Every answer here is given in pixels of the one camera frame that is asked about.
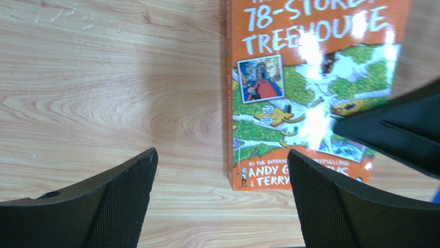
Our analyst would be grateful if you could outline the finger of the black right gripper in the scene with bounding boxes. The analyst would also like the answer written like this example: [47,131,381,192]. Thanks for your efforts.
[332,79,439,179]

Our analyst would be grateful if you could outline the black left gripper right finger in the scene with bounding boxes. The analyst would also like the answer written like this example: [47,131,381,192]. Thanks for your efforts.
[287,149,439,247]

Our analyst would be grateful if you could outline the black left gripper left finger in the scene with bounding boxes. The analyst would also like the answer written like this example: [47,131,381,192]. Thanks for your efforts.
[1,148,159,247]

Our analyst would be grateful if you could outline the orange 78-Storey Treehouse book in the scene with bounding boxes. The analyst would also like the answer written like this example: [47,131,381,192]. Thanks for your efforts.
[226,0,412,191]

